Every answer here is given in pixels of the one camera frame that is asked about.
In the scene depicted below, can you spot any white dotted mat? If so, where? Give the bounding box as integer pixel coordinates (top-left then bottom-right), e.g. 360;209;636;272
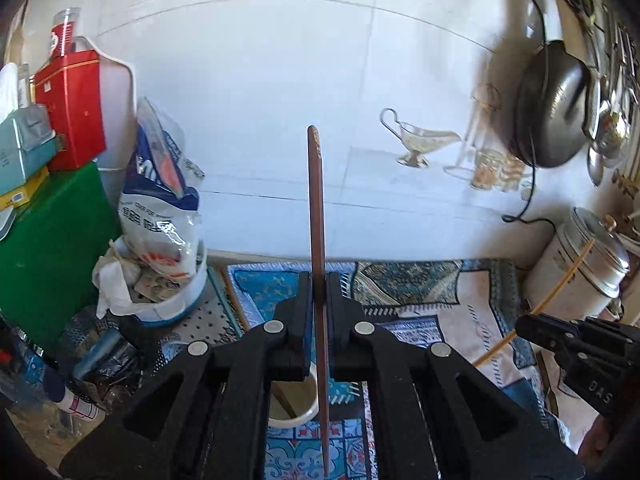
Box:
165;265;251;356

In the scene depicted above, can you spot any yellow chopstick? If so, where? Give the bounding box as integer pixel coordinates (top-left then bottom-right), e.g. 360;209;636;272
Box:
472;239;597;368

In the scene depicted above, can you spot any metal ladle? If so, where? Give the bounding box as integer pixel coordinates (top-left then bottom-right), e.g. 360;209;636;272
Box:
587;100;631;161

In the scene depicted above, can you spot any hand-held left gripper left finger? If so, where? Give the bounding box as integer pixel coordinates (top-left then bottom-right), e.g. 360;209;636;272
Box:
59;271;316;480

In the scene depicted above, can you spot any crumpled white plastic bag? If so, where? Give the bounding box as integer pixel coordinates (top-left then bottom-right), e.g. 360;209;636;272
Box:
91;240;143;318

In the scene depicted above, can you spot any patterned blue table mat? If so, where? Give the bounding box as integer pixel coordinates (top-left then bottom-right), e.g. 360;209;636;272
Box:
207;259;576;480

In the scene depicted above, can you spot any metal spoon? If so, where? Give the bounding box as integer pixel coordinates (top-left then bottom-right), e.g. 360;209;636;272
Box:
587;147;606;188

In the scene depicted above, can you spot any blue white plastic bag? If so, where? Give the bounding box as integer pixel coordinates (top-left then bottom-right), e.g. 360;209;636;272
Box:
117;96;206;281

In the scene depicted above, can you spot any brown wooden chopstick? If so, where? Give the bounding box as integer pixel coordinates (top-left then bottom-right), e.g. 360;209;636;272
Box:
273;384;297;420

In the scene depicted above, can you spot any brown wooden spatula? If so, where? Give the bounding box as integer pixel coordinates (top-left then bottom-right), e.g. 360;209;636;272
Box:
306;125;332;478

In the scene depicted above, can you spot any white labelled bottle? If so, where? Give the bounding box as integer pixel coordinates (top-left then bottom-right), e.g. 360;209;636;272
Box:
42;370;101;421

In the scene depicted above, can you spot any yellow box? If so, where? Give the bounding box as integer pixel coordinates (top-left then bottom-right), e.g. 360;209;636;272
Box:
0;165;51;211

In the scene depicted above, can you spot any black wok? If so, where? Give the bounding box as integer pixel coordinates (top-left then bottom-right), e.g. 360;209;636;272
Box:
515;40;593;168

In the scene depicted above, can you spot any metal canister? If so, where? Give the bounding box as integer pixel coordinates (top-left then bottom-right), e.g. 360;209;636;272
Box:
525;206;632;313

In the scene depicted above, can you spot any person's right hand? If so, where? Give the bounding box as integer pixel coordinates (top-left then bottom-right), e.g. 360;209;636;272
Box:
577;412;626;463

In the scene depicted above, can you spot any white cup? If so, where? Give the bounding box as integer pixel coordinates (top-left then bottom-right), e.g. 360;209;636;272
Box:
267;362;321;428

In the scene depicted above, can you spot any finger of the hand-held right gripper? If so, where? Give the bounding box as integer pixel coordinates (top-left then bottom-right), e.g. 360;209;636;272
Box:
515;312;583;361

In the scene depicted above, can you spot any teal box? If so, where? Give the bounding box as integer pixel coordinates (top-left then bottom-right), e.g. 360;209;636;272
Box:
0;104;58;196

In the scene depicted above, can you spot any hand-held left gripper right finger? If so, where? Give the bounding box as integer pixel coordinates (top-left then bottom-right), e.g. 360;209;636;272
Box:
325;271;586;480

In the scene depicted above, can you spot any red tin box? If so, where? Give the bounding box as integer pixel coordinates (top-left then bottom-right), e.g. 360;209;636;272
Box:
34;50;108;172

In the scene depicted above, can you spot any white bucket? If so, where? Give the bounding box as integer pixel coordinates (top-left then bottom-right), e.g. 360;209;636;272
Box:
107;247;208;323

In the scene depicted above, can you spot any metal perforated colander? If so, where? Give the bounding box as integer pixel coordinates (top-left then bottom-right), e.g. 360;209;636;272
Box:
55;305;151;411

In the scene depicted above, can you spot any white cutting board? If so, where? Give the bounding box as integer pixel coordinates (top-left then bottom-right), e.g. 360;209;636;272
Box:
75;36;138;171

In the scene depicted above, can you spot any white packet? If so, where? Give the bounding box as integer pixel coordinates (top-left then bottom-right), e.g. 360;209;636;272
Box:
0;62;31;111

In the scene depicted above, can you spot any clear plastic cup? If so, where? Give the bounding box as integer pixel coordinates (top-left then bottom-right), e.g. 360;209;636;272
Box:
48;7;82;58

